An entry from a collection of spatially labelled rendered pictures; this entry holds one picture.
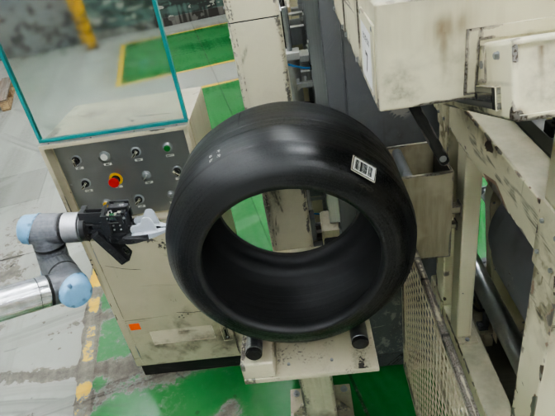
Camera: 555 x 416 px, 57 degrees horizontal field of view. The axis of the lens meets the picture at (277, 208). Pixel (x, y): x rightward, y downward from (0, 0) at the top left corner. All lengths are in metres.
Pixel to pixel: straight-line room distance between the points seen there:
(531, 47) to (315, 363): 1.04
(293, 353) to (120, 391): 1.36
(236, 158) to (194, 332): 1.46
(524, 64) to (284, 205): 0.99
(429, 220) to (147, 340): 1.47
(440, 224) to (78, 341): 2.14
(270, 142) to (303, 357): 0.68
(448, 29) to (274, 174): 0.47
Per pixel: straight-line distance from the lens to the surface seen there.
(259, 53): 1.33
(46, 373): 2.99
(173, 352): 2.52
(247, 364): 1.42
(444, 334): 1.26
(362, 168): 1.06
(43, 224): 1.34
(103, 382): 2.78
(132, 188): 2.04
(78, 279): 1.26
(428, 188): 1.47
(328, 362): 1.46
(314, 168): 1.03
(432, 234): 1.56
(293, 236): 1.58
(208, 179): 1.08
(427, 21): 0.70
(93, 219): 1.29
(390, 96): 0.72
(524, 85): 0.66
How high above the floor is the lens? 1.93
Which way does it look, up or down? 32 degrees down
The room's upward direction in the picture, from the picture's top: 10 degrees counter-clockwise
